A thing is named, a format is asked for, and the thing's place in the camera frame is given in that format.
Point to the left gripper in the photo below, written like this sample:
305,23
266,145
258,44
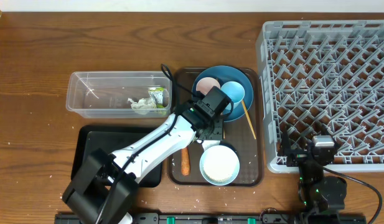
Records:
221,138

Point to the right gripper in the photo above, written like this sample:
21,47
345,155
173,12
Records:
297,155

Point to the white rice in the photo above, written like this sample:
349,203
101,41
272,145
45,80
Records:
219,163

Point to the light blue bowl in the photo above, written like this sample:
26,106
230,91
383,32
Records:
219,164

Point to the orange carrot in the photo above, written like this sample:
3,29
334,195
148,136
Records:
185,161

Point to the green white wrapper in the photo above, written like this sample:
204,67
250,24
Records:
159,94

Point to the white napkin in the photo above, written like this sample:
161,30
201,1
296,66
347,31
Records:
142,106

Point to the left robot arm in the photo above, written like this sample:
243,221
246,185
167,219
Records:
105,186

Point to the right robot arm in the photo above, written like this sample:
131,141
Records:
322,195

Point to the grey plastic dishwasher rack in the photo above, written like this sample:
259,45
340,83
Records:
330,73

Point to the brown serving tray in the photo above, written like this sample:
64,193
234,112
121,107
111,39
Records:
237,135

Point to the pink cup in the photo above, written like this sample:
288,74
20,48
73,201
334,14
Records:
206,84

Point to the light blue cup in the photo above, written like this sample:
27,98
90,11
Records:
235,91

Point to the dark blue plate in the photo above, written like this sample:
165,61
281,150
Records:
228,74

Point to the black plastic tray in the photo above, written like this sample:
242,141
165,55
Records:
107,138

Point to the clear plastic bin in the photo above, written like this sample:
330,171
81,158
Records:
105,94

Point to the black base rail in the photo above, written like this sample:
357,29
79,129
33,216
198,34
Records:
154,218

